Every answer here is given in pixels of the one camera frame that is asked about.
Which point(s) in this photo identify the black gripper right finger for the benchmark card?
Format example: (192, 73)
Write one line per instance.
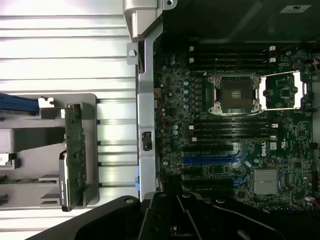
(225, 220)

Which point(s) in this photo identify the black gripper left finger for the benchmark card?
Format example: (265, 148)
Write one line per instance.
(100, 220)

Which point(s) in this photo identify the long black expansion slot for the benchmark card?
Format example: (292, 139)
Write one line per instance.
(207, 148)
(207, 182)
(215, 189)

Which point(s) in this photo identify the silver chipset heatsink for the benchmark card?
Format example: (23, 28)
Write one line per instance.
(266, 182)

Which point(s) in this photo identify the short black expansion slot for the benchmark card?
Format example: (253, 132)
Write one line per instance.
(192, 171)

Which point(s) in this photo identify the blue expansion slot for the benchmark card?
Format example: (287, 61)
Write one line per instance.
(207, 160)

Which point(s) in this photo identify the black RAM slot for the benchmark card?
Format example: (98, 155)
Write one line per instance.
(232, 132)
(232, 60)
(232, 48)
(232, 54)
(232, 127)
(232, 66)
(232, 121)
(193, 139)

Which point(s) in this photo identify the green RAM stick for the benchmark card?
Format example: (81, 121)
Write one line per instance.
(15, 180)

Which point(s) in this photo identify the green motherboard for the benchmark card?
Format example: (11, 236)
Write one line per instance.
(287, 150)

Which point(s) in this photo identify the grey parts rack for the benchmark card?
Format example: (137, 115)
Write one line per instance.
(90, 125)

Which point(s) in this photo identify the open black PC case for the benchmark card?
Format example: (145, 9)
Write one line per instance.
(147, 105)

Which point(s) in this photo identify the CPU socket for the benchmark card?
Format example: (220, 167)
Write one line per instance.
(235, 93)

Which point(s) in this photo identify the blue plastic disk carrier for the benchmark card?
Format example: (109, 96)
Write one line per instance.
(17, 103)

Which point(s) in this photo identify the silver socket cover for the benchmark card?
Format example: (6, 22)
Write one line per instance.
(298, 90)

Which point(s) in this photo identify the thin metal locking lever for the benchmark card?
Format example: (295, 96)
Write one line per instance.
(216, 66)

